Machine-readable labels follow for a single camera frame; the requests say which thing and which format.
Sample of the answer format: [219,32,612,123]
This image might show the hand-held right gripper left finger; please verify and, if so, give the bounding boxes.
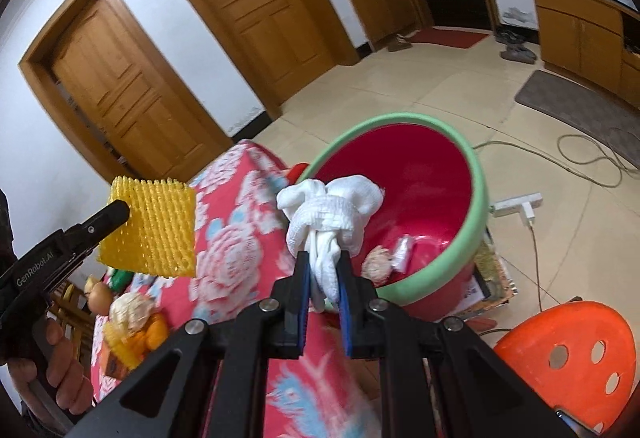
[65,251,313,438]

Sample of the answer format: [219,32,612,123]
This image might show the crumpled beige paper ball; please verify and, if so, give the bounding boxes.
[361,245,396,284]

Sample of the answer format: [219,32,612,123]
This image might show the wooden cabinet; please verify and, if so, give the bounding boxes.
[529,0,640,110]

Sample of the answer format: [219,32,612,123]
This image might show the person's left hand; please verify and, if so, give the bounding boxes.
[7,318,94,416]

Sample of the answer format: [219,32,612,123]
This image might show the orange plastic stool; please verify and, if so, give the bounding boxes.
[492,301,637,434]

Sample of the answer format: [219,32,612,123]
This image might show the grey shoes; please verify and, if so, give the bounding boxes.
[500,43,536,64]

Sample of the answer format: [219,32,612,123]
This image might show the yellow foam fruit net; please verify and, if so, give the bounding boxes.
[97,175,198,279]

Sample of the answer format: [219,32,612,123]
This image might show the cardboard box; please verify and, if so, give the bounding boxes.
[450,231,516,325]

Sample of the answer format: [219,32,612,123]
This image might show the clear plastic wrapper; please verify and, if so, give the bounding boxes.
[391,235,417,272]

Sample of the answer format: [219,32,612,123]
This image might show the low wooden wall panel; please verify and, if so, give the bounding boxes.
[335,0,422,54]

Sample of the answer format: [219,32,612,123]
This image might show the red floral tablecloth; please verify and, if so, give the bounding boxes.
[92,138,382,438]

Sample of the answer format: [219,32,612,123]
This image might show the green bell pepper toy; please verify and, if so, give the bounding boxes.
[107,268,134,292]

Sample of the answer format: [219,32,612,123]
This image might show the red doormat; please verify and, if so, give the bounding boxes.
[407,27,491,49]

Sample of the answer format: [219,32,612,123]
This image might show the white power strip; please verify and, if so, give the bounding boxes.
[492,191,544,219]

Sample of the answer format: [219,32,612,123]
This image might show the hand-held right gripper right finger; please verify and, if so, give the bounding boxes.
[336,251,581,438]

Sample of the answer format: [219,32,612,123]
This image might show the orange fruit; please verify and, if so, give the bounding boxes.
[142,313,169,350]

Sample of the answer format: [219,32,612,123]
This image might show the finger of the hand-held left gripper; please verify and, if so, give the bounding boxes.
[62,199,131,245]

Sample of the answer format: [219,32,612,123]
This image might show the wooden chair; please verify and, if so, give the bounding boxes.
[47,278,97,355]

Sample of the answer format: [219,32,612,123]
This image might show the grey floor mat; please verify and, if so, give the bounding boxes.
[515,70,640,154]

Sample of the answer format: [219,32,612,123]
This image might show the white foam fruit net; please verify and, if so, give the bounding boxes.
[109,293,157,330]

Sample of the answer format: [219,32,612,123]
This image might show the red basin with green rim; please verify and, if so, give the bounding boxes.
[295,112,490,321]

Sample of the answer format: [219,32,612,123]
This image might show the grey floor cable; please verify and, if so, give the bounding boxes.
[472,133,640,189]

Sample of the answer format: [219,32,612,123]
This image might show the white plug with cable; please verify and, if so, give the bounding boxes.
[520,205,547,314]

